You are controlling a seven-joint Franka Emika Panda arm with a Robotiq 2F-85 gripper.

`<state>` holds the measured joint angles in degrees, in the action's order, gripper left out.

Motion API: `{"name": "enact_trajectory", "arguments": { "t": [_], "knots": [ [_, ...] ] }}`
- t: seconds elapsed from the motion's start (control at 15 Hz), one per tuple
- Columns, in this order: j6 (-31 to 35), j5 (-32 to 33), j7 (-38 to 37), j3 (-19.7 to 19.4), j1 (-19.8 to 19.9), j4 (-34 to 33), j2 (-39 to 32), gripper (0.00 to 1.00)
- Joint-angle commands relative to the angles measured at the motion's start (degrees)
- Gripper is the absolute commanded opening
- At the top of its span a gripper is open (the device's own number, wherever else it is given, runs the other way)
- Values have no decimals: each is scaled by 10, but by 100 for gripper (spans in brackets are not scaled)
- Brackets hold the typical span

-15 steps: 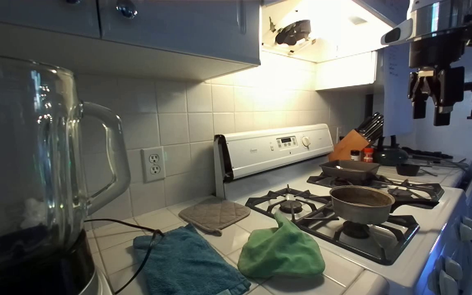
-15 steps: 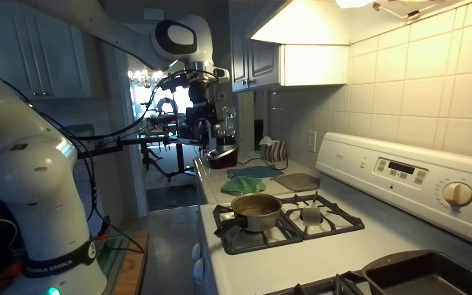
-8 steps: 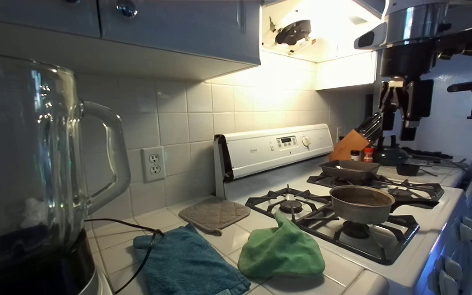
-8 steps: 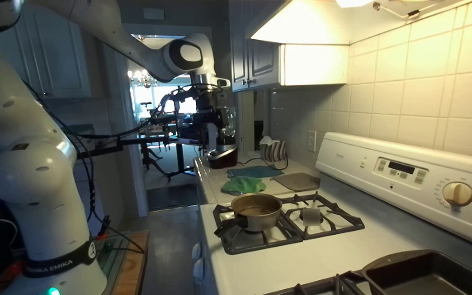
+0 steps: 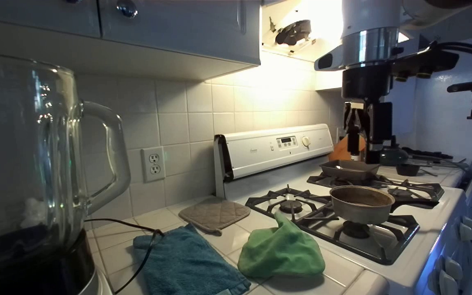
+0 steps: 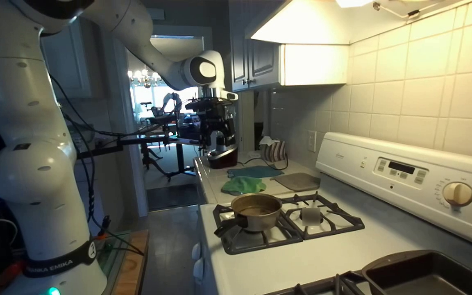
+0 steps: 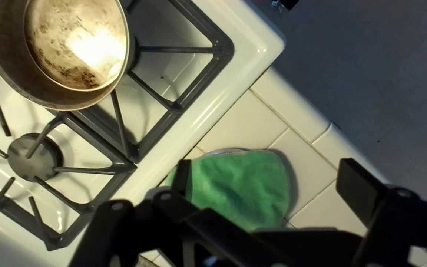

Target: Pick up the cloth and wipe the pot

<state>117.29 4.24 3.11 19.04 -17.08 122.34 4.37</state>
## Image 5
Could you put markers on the brown frying pan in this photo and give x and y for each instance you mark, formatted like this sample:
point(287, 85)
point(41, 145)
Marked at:
point(361, 206)

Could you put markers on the black stove burner grate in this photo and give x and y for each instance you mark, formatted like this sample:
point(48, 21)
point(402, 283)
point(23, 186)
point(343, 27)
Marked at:
point(389, 235)
point(421, 191)

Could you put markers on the dark frying pan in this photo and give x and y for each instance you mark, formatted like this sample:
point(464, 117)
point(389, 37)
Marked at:
point(351, 173)

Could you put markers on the metal cabinet knob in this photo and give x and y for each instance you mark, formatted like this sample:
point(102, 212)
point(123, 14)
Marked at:
point(126, 7)

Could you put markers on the white wall outlet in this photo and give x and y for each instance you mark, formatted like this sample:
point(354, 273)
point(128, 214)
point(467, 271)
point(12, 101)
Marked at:
point(153, 165)

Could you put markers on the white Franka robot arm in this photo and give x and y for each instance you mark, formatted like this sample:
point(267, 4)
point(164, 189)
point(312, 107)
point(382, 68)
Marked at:
point(372, 22)

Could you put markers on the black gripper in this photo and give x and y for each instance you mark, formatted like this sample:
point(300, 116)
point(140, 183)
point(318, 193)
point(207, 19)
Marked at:
point(367, 85)

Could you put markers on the white stove burner knob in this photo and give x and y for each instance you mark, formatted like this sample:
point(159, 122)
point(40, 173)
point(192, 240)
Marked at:
point(467, 229)
point(453, 268)
point(446, 284)

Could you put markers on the cream stove timer knob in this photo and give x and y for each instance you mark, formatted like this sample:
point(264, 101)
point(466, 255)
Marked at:
point(305, 144)

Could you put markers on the white gas stove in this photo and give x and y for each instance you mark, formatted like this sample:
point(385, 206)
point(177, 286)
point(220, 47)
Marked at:
point(258, 150)

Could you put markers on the green cloth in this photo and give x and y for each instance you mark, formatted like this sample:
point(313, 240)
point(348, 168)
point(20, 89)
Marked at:
point(282, 252)

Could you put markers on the wooden knife block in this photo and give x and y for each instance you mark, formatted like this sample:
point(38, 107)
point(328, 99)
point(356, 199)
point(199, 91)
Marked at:
point(338, 153)

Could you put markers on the glass blender jar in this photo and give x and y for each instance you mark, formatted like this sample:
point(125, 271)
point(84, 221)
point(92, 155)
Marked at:
point(23, 153)

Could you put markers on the grey upper cabinet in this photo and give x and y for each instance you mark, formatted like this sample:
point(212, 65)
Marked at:
point(181, 27)

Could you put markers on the small black skillet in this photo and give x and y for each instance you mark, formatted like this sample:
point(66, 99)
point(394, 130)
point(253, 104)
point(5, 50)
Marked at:
point(408, 170)

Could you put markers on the teal towel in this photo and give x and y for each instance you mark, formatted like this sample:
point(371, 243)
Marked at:
point(187, 263)

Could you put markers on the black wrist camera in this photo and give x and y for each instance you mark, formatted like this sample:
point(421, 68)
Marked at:
point(421, 62)

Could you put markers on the grey pot holder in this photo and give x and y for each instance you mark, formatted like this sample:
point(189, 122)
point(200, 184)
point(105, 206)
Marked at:
point(213, 216)

